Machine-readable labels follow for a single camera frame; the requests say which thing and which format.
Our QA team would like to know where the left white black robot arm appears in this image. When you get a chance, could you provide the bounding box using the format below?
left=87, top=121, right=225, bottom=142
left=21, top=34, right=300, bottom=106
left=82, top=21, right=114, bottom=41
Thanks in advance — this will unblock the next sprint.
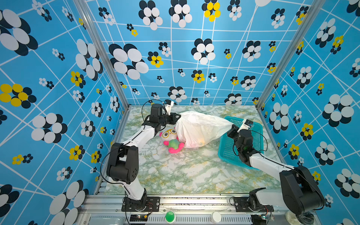
left=106, top=100, right=181, bottom=209

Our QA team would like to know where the small circuit board right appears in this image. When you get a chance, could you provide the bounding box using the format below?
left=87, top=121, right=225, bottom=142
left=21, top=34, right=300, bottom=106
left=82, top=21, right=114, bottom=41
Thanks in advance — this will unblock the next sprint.
left=251, top=215, right=274, bottom=225

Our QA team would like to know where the small circuit board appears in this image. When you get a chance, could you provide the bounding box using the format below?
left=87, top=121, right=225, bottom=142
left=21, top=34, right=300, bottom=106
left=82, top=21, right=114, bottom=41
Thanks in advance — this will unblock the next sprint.
left=251, top=215, right=274, bottom=225
left=129, top=214, right=148, bottom=222

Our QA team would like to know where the pink panda plush toy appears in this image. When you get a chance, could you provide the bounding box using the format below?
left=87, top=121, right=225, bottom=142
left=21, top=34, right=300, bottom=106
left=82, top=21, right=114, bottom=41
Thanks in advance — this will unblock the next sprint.
left=159, top=128, right=185, bottom=154

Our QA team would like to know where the green push button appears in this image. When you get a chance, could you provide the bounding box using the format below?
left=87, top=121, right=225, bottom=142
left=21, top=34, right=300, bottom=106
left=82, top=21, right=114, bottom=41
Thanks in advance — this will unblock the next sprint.
left=165, top=211, right=176, bottom=224

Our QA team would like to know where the tape roll in cup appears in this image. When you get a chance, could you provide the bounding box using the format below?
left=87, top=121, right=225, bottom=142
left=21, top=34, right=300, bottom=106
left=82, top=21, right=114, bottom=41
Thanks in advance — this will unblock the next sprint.
left=285, top=211, right=315, bottom=225

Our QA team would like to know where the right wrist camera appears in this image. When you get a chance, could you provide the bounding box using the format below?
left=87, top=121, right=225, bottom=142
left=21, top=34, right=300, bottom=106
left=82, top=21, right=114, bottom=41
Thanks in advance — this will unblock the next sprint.
left=238, top=119, right=253, bottom=132

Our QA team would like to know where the teal plastic basket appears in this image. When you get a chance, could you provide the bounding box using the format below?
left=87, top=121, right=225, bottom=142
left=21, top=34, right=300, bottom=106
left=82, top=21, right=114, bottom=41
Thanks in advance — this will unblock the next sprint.
left=218, top=116, right=265, bottom=169

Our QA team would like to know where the small circuit board left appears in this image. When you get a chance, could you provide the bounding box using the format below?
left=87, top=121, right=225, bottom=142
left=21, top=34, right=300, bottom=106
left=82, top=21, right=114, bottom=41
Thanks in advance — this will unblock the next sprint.
left=129, top=214, right=148, bottom=222

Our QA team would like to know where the white round button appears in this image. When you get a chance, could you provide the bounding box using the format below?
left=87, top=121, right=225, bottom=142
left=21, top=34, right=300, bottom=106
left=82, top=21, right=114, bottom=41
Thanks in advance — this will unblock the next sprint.
left=210, top=211, right=222, bottom=224

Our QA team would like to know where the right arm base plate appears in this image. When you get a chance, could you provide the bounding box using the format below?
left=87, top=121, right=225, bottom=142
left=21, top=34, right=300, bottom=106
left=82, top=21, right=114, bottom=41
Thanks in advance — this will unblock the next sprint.
left=229, top=196, right=274, bottom=214

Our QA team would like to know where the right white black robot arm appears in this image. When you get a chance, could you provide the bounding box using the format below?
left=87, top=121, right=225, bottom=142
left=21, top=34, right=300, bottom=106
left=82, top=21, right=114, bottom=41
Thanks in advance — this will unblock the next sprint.
left=227, top=125, right=325, bottom=216

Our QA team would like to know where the white translucent plastic bag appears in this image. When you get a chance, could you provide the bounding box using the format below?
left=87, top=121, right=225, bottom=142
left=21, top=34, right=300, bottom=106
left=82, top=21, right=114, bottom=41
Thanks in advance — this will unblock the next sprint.
left=175, top=111, right=233, bottom=149

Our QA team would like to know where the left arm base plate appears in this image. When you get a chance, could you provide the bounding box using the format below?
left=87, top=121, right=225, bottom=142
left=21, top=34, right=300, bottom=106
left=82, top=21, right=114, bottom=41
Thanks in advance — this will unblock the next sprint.
left=121, top=197, right=160, bottom=212

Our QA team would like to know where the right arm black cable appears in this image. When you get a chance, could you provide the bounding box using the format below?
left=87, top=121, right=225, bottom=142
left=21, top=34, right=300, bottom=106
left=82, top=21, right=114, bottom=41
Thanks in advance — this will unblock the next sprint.
left=232, top=128, right=326, bottom=211

